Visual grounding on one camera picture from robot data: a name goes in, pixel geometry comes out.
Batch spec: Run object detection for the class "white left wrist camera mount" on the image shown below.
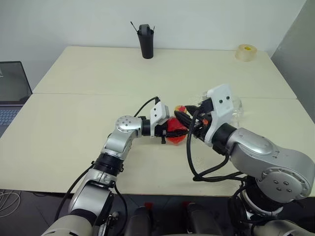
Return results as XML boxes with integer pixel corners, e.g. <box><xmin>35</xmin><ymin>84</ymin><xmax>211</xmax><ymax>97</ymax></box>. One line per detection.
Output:
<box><xmin>149</xmin><ymin>101</ymin><xmax>171</xmax><ymax>138</ymax></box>

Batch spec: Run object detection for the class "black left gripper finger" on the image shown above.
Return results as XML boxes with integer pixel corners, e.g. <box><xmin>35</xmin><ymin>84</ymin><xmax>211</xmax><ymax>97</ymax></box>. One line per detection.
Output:
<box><xmin>167</xmin><ymin>129</ymin><xmax>188</xmax><ymax>139</ymax></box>

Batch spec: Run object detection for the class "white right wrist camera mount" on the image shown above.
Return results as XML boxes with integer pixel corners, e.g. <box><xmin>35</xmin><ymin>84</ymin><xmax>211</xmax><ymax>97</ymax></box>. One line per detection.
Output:
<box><xmin>203</xmin><ymin>83</ymin><xmax>235</xmax><ymax>148</ymax></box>

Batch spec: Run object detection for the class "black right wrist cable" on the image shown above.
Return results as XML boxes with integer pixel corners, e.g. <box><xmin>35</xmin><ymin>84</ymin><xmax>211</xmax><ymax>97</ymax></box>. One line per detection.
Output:
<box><xmin>186</xmin><ymin>110</ymin><xmax>247</xmax><ymax>183</ymax></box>

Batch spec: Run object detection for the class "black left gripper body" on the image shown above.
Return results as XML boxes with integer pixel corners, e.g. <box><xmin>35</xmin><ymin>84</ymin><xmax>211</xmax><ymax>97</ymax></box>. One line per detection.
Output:
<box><xmin>154</xmin><ymin>122</ymin><xmax>170</xmax><ymax>145</ymax></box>

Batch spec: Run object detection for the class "clear wine glass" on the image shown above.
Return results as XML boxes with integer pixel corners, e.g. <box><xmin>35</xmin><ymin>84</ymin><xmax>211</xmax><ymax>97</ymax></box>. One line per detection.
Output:
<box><xmin>189</xmin><ymin>90</ymin><xmax>245</xmax><ymax>126</ymax></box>

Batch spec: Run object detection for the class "grey laptop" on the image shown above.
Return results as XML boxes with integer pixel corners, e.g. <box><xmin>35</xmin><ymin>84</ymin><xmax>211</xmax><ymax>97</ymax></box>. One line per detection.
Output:
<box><xmin>0</xmin><ymin>60</ymin><xmax>33</xmax><ymax>139</ymax></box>

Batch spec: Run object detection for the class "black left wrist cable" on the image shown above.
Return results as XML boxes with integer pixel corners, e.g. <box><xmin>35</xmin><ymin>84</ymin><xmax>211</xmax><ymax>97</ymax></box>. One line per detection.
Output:
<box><xmin>133</xmin><ymin>96</ymin><xmax>161</xmax><ymax>118</ymax></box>

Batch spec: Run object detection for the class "clear tape roll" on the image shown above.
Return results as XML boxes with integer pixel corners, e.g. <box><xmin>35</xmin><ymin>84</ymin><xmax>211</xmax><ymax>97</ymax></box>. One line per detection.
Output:
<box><xmin>235</xmin><ymin>43</ymin><xmax>258</xmax><ymax>62</ymax></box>

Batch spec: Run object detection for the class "thin white cable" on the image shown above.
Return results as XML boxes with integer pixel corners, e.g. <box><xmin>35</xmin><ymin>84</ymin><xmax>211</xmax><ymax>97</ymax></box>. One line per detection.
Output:
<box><xmin>0</xmin><ymin>189</ymin><xmax>22</xmax><ymax>218</ymax></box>

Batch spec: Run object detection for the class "dark rounded shape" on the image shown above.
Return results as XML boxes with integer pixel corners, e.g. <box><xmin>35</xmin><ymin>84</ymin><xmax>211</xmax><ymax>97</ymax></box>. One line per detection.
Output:
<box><xmin>126</xmin><ymin>202</ymin><xmax>155</xmax><ymax>236</ymax></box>
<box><xmin>181</xmin><ymin>201</ymin><xmax>223</xmax><ymax>236</ymax></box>

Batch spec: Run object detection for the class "tall black cup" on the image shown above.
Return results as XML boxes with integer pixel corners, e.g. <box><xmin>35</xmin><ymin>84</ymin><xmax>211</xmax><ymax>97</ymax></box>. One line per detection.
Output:
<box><xmin>137</xmin><ymin>29</ymin><xmax>155</xmax><ymax>60</ymax></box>

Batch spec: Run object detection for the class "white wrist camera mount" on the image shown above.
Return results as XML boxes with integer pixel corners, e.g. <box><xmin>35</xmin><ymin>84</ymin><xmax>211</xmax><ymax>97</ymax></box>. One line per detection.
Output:
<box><xmin>149</xmin><ymin>101</ymin><xmax>171</xmax><ymax>138</ymax></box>
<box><xmin>203</xmin><ymin>83</ymin><xmax>235</xmax><ymax>148</ymax></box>

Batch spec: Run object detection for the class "black left upper arm cable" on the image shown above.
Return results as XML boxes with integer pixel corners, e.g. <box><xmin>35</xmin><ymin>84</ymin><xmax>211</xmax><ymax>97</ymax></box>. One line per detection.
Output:
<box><xmin>53</xmin><ymin>168</ymin><xmax>129</xmax><ymax>223</ymax></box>

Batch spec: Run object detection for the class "clear bottle with red drink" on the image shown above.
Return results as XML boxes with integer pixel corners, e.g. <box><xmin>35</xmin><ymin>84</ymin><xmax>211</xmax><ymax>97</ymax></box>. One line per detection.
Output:
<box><xmin>166</xmin><ymin>105</ymin><xmax>188</xmax><ymax>147</ymax></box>

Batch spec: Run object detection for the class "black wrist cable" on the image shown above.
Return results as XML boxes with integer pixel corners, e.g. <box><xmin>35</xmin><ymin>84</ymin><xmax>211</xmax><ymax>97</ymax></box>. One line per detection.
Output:
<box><xmin>186</xmin><ymin>110</ymin><xmax>247</xmax><ymax>183</ymax></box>
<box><xmin>133</xmin><ymin>96</ymin><xmax>161</xmax><ymax>118</ymax></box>

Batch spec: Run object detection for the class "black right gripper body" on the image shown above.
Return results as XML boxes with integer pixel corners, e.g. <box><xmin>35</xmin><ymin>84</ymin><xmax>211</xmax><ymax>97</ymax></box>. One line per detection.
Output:
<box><xmin>189</xmin><ymin>97</ymin><xmax>215</xmax><ymax>143</ymax></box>

